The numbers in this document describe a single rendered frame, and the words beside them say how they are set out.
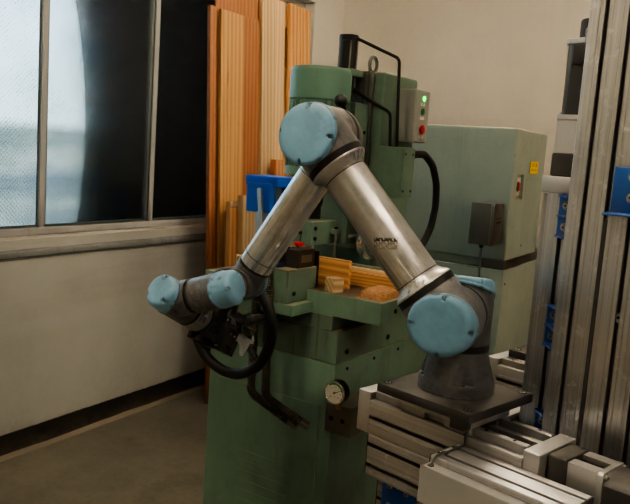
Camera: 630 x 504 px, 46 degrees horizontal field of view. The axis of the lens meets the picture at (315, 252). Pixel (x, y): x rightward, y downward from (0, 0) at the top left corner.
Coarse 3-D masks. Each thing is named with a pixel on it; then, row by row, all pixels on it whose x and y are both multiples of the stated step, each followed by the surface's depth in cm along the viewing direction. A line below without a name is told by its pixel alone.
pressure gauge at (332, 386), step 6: (330, 384) 189; (336, 384) 188; (342, 384) 188; (324, 390) 190; (330, 390) 189; (336, 390) 188; (342, 390) 187; (348, 390) 189; (330, 396) 189; (336, 396) 188; (342, 396) 187; (348, 396) 189; (330, 402) 189; (336, 402) 189; (342, 402) 189; (336, 408) 191
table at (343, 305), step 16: (208, 272) 218; (320, 288) 201; (352, 288) 204; (240, 304) 200; (288, 304) 192; (304, 304) 195; (320, 304) 197; (336, 304) 194; (352, 304) 191; (368, 304) 188; (384, 304) 187; (368, 320) 189; (384, 320) 188
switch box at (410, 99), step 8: (400, 96) 227; (408, 96) 226; (416, 96) 224; (400, 104) 227; (408, 104) 226; (416, 104) 225; (400, 112) 227; (408, 112) 226; (416, 112) 226; (400, 120) 228; (408, 120) 226; (416, 120) 226; (424, 120) 231; (400, 128) 228; (408, 128) 226; (416, 128) 227; (400, 136) 228; (408, 136) 227; (416, 136) 228; (424, 136) 232
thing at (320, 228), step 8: (304, 224) 212; (312, 224) 211; (320, 224) 214; (328, 224) 218; (336, 224) 221; (304, 232) 212; (312, 232) 211; (320, 232) 215; (328, 232) 218; (296, 240) 214; (304, 240) 212; (312, 240) 212; (320, 240) 215; (328, 240) 219
